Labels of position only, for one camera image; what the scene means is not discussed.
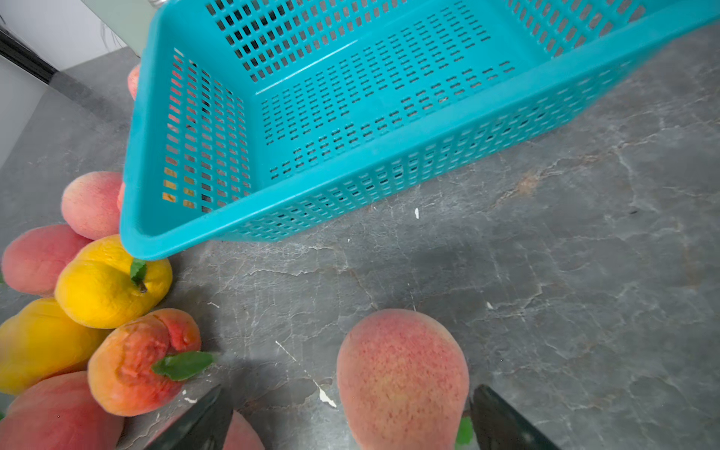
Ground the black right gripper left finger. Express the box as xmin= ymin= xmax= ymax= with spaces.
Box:
xmin=145 ymin=385 xmax=233 ymax=450

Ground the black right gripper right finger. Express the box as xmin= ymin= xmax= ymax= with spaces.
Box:
xmin=470 ymin=384 xmax=560 ymax=450

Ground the teal plastic basket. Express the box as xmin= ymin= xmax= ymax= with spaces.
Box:
xmin=120 ymin=1 xmax=719 ymax=261

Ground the orange wrinkled peach lower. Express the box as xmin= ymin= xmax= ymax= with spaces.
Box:
xmin=87 ymin=309 xmax=215 ymax=417

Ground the orange wrinkled peach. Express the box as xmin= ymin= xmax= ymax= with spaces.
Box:
xmin=87 ymin=309 xmax=215 ymax=417
xmin=2 ymin=224 xmax=92 ymax=297

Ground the pink peach centre pile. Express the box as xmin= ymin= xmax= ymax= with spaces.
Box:
xmin=1 ymin=371 xmax=125 ymax=449

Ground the yellow peach upper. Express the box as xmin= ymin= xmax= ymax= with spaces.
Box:
xmin=54 ymin=234 xmax=173 ymax=329

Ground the yellow peach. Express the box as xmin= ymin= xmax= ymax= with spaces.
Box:
xmin=54 ymin=234 xmax=173 ymax=329
xmin=1 ymin=298 xmax=110 ymax=396

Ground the yellow peach lower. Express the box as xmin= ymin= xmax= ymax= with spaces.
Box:
xmin=1 ymin=298 xmax=110 ymax=396

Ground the orange wrinkled peach upper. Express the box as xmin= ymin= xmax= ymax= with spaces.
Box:
xmin=2 ymin=224 xmax=92 ymax=297

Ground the mint green toaster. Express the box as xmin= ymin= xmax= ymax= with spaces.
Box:
xmin=82 ymin=0 xmax=167 ymax=56

